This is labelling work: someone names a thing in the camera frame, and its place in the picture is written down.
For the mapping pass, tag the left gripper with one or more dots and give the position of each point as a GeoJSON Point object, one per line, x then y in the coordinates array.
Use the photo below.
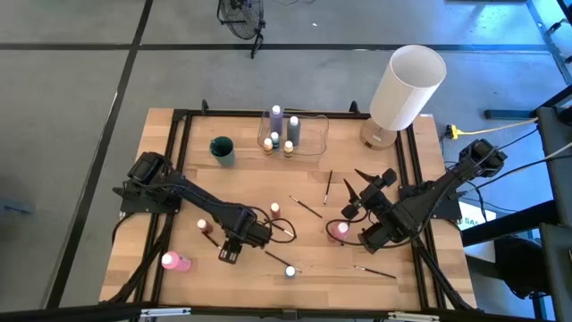
{"type": "Point", "coordinates": [254, 232]}

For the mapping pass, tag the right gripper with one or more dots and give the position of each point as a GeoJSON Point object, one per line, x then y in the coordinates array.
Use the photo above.
{"type": "Point", "coordinates": [380, 203]}

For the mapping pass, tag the large bright red paint bottle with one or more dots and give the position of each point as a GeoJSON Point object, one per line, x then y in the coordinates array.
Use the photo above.
{"type": "Point", "coordinates": [342, 232]}

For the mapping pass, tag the small red striped paint bottle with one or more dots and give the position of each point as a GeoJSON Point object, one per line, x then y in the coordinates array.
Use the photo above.
{"type": "Point", "coordinates": [275, 211]}

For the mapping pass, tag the small yellow striped paint bottle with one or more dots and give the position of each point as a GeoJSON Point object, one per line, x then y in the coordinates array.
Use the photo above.
{"type": "Point", "coordinates": [288, 151]}

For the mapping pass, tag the large grey-blue paint bottle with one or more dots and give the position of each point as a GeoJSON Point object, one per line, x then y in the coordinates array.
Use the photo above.
{"type": "Point", "coordinates": [293, 134]}

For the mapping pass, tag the small blue striped paint bottle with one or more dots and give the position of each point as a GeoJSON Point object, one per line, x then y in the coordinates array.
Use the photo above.
{"type": "Point", "coordinates": [275, 141]}
{"type": "Point", "coordinates": [290, 271]}

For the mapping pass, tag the small orange striped paint bottle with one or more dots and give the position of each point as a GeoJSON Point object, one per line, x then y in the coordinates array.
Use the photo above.
{"type": "Point", "coordinates": [268, 146]}

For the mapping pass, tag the large purple paint bottle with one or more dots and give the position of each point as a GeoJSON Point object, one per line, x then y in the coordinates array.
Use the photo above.
{"type": "Point", "coordinates": [276, 123]}

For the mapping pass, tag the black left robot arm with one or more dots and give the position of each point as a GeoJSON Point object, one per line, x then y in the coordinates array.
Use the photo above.
{"type": "Point", "coordinates": [201, 197]}

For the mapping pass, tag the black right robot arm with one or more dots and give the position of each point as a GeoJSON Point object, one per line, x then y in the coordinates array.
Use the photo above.
{"type": "Point", "coordinates": [438, 192]}

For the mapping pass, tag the large pink paint bottle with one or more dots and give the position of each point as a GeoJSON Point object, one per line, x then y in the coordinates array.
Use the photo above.
{"type": "Point", "coordinates": [179, 262]}

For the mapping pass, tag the clear plastic bin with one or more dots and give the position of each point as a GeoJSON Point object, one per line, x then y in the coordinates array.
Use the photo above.
{"type": "Point", "coordinates": [313, 134]}

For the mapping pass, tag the dark green plastic cup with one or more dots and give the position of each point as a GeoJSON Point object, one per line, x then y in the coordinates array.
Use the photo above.
{"type": "Point", "coordinates": [222, 154]}

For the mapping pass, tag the table lamp white shade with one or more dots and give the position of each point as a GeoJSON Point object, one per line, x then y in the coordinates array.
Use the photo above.
{"type": "Point", "coordinates": [406, 89]}

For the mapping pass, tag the white printed box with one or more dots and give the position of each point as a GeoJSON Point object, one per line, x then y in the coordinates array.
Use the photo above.
{"type": "Point", "coordinates": [478, 219]}

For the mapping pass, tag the black round stool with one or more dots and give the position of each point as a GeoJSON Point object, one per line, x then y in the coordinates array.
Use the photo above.
{"type": "Point", "coordinates": [520, 266]}

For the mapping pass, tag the dark grey side cart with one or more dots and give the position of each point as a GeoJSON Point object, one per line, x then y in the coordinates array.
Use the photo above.
{"type": "Point", "coordinates": [556, 170]}

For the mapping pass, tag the black floor fan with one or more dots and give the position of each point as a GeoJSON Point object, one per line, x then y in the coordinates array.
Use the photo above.
{"type": "Point", "coordinates": [258, 40]}

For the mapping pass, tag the black aluminium table frame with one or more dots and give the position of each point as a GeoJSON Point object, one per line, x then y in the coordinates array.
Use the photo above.
{"type": "Point", "coordinates": [344, 115]}

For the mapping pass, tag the silver frame bracket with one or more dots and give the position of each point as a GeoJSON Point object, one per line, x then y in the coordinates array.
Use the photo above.
{"type": "Point", "coordinates": [413, 316]}
{"type": "Point", "coordinates": [165, 312]}

